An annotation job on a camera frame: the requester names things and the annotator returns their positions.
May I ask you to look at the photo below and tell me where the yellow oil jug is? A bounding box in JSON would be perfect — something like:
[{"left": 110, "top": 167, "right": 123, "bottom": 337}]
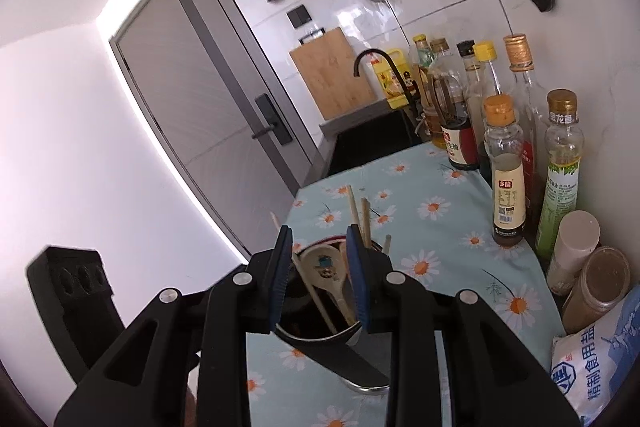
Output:
[{"left": 370, "top": 48, "right": 413, "bottom": 110}]

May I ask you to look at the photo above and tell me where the small bottle with tan label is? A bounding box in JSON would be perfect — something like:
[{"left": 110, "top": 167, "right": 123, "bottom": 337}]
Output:
[{"left": 482, "top": 94, "right": 532, "bottom": 248}]

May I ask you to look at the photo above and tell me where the clear bottle gold foil cap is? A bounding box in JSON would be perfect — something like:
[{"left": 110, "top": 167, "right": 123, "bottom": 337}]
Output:
[{"left": 502, "top": 33, "right": 548, "bottom": 233}]

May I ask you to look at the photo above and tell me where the green label oil bottle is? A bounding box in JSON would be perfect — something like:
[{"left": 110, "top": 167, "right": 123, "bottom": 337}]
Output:
[{"left": 535, "top": 89, "right": 586, "bottom": 260}]

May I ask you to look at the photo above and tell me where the black utensil holder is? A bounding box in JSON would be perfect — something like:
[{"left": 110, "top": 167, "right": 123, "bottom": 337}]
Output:
[{"left": 272, "top": 234, "right": 393, "bottom": 395}]

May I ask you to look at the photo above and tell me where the black wall switch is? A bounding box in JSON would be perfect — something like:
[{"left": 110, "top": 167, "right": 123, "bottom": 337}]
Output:
[{"left": 286, "top": 5, "right": 312, "bottom": 28}]

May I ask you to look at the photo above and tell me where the wooden cutting board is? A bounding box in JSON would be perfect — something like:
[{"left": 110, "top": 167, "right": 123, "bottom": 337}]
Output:
[{"left": 289, "top": 27, "right": 378, "bottom": 122}]

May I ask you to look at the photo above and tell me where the white salt bag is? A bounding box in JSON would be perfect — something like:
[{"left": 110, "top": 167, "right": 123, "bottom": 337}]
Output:
[{"left": 550, "top": 302, "right": 640, "bottom": 427}]

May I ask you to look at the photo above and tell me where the large clear cooking oil bottle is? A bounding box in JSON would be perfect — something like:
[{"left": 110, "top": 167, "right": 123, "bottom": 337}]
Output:
[{"left": 427, "top": 38, "right": 468, "bottom": 150}]

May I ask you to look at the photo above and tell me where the grey door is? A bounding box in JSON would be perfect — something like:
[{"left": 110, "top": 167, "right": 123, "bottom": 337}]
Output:
[{"left": 110, "top": 0, "right": 321, "bottom": 258}]

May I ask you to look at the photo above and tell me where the green label bottle yellow cap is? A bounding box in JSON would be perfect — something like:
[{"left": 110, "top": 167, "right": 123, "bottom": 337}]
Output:
[{"left": 411, "top": 34, "right": 436, "bottom": 78}]

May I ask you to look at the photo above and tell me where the clear bottle yellow cap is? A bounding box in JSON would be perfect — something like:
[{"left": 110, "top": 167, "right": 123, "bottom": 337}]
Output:
[{"left": 467, "top": 42, "right": 503, "bottom": 178}]

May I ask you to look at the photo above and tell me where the daisy print tablecloth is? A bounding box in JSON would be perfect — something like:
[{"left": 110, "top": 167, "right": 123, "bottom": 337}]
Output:
[{"left": 245, "top": 142, "right": 568, "bottom": 427}]

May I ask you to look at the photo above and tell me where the bunch of cream chopsticks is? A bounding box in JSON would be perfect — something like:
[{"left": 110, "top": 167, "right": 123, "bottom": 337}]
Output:
[{"left": 270, "top": 184, "right": 393, "bottom": 335}]

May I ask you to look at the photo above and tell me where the black sink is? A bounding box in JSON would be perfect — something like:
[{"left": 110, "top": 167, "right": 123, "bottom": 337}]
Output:
[{"left": 327, "top": 107, "right": 426, "bottom": 178}]

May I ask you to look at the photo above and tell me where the black faucet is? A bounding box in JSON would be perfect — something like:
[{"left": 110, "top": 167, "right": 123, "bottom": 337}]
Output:
[{"left": 353, "top": 49, "right": 416, "bottom": 108}]

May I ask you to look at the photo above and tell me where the brown lid spice jar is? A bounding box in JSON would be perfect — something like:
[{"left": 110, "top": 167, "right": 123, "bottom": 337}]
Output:
[{"left": 562, "top": 247, "right": 632, "bottom": 335}]

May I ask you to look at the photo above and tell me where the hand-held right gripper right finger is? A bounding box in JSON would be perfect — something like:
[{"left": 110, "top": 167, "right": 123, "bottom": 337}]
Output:
[{"left": 346, "top": 223, "right": 583, "bottom": 427}]

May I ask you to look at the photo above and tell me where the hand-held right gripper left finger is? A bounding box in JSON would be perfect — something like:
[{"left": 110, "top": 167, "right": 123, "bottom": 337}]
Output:
[{"left": 54, "top": 224, "right": 293, "bottom": 427}]

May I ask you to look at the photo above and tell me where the black door lock handle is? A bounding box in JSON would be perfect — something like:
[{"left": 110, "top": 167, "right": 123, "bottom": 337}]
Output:
[{"left": 252, "top": 94, "right": 293, "bottom": 148}]

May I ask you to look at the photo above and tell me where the white cylindrical container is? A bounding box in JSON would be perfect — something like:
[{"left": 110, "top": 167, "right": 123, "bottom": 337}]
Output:
[{"left": 546, "top": 210, "right": 601, "bottom": 295}]

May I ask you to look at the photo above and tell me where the soy sauce bottle red label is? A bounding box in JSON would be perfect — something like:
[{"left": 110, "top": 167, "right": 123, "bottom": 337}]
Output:
[{"left": 440, "top": 40, "right": 483, "bottom": 171}]

